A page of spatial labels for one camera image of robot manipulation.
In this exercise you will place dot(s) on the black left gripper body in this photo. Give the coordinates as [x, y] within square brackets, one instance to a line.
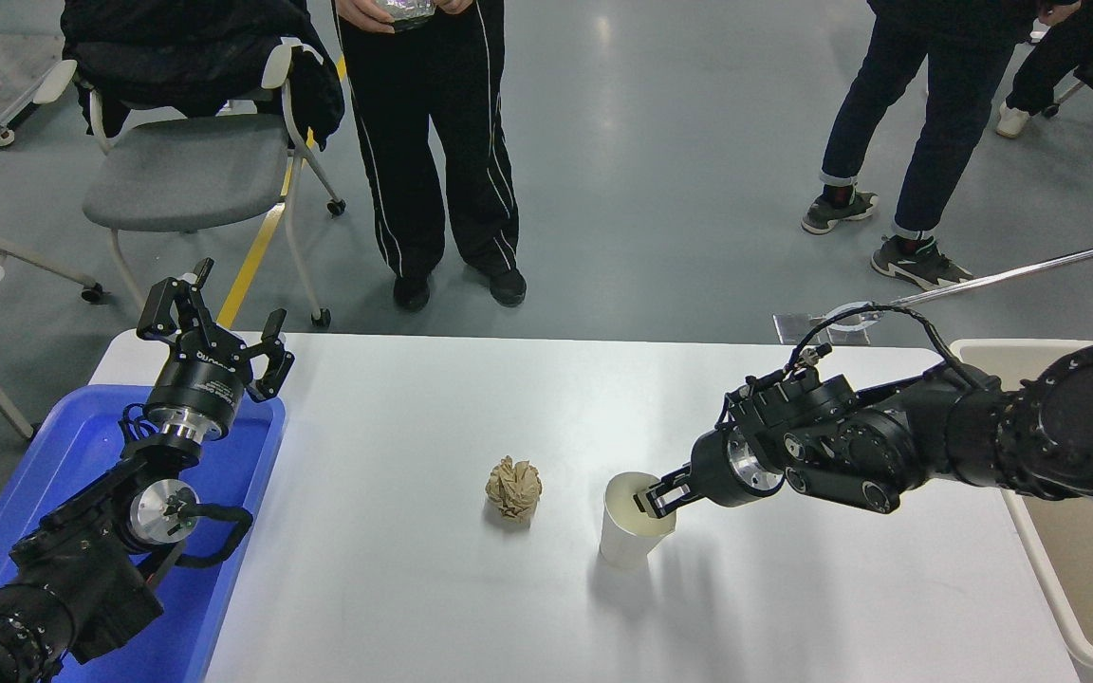
[200, 384]

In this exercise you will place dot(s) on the grey seat white frame chair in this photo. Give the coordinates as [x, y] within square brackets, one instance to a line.
[186, 171]

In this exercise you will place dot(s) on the person in dark jeans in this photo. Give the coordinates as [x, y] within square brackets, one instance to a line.
[935, 104]

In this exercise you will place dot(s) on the silver metal rod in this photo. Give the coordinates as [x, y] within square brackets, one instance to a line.
[1030, 269]

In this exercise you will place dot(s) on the clear floor plate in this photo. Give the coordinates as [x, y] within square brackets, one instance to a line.
[852, 334]
[790, 329]

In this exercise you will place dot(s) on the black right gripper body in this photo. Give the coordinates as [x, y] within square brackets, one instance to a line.
[715, 474]

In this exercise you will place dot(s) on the black jacket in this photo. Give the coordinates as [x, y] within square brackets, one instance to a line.
[176, 47]

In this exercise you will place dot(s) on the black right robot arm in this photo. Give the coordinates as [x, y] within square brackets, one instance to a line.
[983, 436]

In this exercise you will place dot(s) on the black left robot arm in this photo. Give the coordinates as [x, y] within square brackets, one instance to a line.
[82, 569]

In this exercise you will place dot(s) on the crumpled tan paper ball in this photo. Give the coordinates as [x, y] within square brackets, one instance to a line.
[514, 489]

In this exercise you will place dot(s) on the blue plastic tray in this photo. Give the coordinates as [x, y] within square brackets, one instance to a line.
[72, 446]

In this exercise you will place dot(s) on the person in striped trousers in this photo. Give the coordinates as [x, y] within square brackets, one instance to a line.
[433, 142]

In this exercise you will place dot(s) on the person's right hand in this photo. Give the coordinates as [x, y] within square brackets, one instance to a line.
[364, 11]

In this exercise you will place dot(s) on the large pale plastic bin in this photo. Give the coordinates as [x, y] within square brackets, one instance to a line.
[1078, 588]

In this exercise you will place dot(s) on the white paper cup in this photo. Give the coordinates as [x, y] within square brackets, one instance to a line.
[624, 545]

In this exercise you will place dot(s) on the person's left hand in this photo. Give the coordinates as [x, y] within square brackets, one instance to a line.
[453, 6]

